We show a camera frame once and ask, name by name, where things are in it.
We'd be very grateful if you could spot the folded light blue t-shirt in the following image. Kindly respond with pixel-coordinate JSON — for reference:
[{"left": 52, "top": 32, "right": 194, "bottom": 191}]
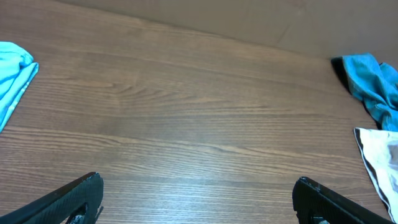
[{"left": 1, "top": 42, "right": 39, "bottom": 131}]

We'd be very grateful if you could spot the blue denim garment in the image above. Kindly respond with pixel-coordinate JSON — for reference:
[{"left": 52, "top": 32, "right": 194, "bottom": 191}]
[{"left": 331, "top": 53, "right": 397, "bottom": 131}]

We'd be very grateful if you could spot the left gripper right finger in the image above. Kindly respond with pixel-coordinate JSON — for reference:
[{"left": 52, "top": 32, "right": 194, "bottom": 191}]
[{"left": 292, "top": 177, "right": 393, "bottom": 224}]

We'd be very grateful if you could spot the beige pink garment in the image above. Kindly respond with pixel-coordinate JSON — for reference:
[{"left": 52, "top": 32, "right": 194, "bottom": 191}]
[{"left": 354, "top": 128, "right": 397, "bottom": 223}]

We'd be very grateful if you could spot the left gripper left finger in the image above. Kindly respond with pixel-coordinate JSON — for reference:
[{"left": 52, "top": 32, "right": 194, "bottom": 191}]
[{"left": 1, "top": 172, "right": 104, "bottom": 224}]

